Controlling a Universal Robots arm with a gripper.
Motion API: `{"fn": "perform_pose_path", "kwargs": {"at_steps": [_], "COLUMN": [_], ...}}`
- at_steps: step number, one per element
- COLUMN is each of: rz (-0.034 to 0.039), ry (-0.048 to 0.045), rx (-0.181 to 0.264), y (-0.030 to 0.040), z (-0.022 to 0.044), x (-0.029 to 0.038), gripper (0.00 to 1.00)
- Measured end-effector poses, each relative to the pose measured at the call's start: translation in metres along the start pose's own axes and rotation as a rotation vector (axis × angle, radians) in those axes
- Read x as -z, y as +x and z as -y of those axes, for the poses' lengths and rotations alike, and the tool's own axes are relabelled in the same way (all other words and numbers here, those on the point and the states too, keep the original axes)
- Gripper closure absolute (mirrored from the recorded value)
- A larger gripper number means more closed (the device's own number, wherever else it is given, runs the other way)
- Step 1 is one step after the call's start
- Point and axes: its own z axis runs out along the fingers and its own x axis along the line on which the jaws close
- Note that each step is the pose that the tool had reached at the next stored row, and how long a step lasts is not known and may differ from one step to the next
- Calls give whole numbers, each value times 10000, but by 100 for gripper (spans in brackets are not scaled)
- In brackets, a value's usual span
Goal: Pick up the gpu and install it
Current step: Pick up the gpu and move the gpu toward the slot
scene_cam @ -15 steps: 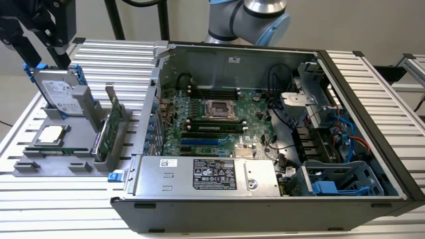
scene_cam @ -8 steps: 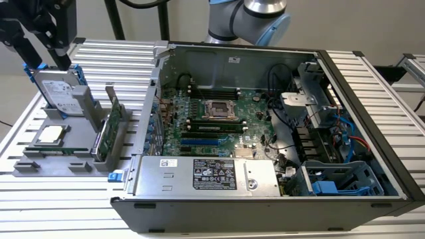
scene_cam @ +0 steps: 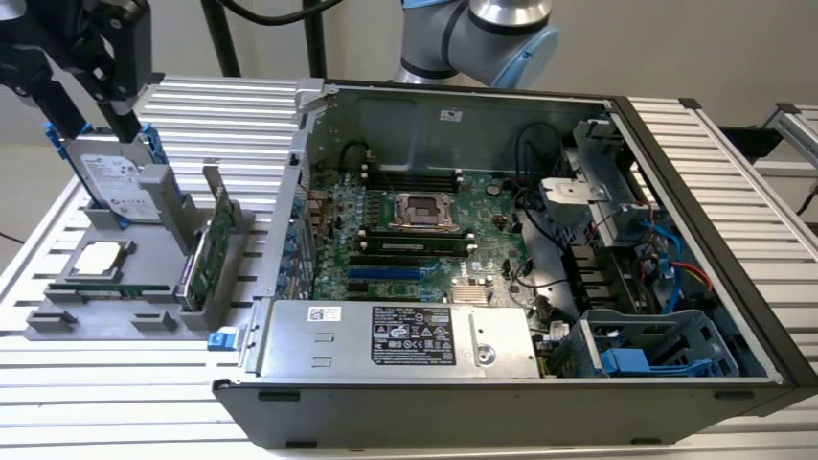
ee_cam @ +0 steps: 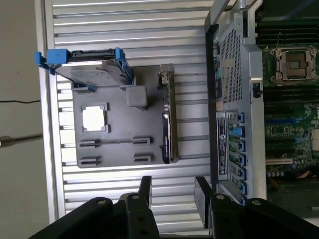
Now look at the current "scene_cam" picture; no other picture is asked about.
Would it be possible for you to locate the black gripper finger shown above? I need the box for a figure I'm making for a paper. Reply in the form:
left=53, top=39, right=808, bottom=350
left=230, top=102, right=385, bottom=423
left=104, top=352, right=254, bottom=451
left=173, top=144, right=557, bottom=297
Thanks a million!
left=0, top=45, right=88, bottom=141
left=61, top=35, right=144, bottom=144

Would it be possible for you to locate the green graphics card black cooler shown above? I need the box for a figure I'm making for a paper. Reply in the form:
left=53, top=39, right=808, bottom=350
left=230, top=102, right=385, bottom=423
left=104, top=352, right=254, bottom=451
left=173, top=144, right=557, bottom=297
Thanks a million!
left=174, top=165, right=234, bottom=312

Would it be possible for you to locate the hard disk blue carrier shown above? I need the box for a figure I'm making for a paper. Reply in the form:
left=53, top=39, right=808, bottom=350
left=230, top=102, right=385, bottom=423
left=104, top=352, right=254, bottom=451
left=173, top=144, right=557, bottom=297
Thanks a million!
left=42, top=117, right=168, bottom=231

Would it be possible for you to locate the black stand pole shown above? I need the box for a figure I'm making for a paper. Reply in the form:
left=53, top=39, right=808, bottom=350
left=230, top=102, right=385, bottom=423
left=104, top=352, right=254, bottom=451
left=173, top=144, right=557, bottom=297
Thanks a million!
left=301, top=0, right=328, bottom=81
left=200, top=0, right=242, bottom=78

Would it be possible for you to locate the silver CPU chip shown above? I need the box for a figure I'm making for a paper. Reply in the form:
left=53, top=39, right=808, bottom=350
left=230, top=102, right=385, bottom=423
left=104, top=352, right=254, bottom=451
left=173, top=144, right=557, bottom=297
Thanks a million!
left=68, top=241, right=126, bottom=278

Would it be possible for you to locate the grey parts rack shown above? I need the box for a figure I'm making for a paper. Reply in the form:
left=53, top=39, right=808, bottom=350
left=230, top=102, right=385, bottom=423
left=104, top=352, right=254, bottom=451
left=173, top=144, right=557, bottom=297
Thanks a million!
left=22, top=165, right=257, bottom=342

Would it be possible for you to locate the green RAM stick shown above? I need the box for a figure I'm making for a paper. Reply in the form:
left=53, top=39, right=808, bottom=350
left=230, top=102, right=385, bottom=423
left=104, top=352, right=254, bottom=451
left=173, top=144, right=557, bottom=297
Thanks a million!
left=367, top=238, right=471, bottom=254
left=48, top=283, right=172, bottom=301

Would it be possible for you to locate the blue expansion slot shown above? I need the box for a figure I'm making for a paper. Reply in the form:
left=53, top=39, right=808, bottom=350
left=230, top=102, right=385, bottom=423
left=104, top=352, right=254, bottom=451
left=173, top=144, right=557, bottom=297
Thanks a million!
left=348, top=265, right=428, bottom=284

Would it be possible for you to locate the silver power supply unit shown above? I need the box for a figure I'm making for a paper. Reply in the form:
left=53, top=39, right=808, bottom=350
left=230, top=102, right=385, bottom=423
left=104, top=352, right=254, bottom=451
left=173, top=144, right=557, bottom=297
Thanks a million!
left=254, top=299, right=541, bottom=380

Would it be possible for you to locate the green motherboard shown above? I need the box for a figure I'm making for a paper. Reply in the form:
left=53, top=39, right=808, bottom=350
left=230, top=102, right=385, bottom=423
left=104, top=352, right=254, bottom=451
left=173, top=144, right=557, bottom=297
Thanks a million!
left=309, top=170, right=531, bottom=303

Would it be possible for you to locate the small silver chipset heatsink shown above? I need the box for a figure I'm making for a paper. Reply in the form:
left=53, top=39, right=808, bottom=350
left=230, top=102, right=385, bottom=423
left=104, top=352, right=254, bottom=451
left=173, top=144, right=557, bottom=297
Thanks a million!
left=449, top=286, right=492, bottom=306

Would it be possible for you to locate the silver metal drive cage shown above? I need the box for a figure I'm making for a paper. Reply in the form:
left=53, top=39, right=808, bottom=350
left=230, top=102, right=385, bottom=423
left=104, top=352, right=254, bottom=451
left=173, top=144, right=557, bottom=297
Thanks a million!
left=539, top=119, right=659, bottom=245

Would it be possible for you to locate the grey open PC case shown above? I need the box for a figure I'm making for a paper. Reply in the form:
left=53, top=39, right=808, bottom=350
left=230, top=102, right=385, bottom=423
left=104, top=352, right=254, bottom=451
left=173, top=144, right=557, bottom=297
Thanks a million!
left=209, top=78, right=818, bottom=451

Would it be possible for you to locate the grey disk bay cage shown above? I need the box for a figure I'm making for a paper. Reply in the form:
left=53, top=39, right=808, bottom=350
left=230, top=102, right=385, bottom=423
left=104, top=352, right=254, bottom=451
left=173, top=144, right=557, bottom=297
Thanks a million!
left=548, top=309, right=746, bottom=380

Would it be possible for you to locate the CPU socket metal frame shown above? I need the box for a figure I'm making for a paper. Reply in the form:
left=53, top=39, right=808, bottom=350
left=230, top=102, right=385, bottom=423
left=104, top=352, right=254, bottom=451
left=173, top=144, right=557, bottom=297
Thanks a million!
left=379, top=191, right=459, bottom=230

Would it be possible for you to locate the blue data wire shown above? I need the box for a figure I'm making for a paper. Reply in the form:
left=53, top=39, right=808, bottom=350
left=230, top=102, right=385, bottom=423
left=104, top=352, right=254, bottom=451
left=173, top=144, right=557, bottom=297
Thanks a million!
left=637, top=218, right=688, bottom=317

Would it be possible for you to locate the blue bay handle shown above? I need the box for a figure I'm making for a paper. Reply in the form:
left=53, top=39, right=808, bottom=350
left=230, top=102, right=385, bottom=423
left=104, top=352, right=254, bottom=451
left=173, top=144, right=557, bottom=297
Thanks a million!
left=599, top=347, right=720, bottom=380

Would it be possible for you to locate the red data wire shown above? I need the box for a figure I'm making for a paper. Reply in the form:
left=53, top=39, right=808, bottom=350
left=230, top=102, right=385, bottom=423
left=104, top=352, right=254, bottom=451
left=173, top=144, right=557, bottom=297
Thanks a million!
left=676, top=261, right=714, bottom=291

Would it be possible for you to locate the aluminium side frame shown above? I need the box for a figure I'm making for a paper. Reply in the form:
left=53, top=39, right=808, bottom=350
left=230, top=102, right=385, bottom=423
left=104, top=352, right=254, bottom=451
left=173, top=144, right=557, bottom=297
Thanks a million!
left=752, top=103, right=818, bottom=217

